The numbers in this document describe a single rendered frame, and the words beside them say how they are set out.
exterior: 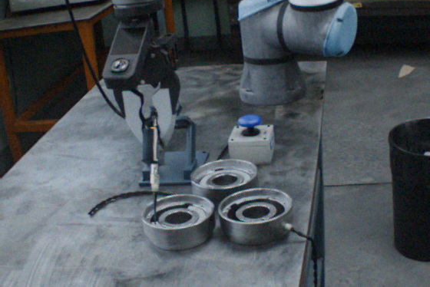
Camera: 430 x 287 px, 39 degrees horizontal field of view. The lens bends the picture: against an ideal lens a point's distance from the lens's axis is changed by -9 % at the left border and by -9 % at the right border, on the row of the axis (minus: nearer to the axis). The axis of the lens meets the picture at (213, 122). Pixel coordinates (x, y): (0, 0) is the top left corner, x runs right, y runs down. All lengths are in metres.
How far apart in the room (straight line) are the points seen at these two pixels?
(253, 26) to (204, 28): 3.70
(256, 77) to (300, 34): 0.16
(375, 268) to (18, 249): 1.49
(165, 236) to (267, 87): 0.59
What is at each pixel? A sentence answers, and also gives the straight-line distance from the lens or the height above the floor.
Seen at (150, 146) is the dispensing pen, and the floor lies 0.93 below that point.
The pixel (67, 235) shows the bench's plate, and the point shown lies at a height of 0.80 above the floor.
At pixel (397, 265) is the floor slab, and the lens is 2.26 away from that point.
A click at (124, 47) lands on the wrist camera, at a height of 1.08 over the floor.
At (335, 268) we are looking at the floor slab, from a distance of 2.26.
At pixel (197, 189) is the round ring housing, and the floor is 0.83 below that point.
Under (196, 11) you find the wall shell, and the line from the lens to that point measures 5.08.
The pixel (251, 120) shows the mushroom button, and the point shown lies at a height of 0.87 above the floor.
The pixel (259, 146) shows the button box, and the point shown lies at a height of 0.83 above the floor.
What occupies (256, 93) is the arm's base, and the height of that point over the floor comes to 0.83.
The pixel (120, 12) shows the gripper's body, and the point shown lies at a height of 1.12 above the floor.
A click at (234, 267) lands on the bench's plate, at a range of 0.87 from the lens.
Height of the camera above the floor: 1.28
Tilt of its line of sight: 21 degrees down
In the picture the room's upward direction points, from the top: 7 degrees counter-clockwise
